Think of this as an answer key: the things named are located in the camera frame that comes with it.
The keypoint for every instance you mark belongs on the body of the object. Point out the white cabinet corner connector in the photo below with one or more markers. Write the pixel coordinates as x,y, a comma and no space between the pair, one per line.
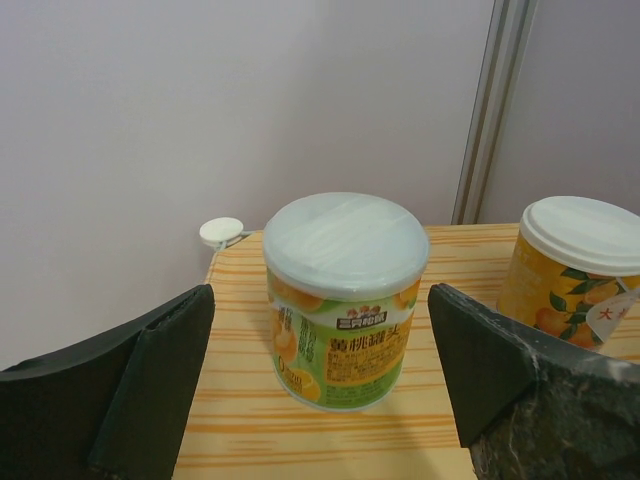
221,231

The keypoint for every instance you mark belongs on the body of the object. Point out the aluminium frame rail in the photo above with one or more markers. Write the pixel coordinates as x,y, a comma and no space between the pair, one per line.
507,38

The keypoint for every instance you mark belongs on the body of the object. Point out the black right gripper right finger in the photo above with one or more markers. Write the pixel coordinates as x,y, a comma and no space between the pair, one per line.
528,405

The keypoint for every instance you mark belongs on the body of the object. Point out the wooden cube cabinet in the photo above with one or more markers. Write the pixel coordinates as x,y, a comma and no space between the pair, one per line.
244,425

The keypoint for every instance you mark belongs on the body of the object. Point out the yellow jar white lid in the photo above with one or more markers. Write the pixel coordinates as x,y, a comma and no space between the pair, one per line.
574,271

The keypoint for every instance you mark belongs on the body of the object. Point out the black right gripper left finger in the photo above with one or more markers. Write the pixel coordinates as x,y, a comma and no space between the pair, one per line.
113,406

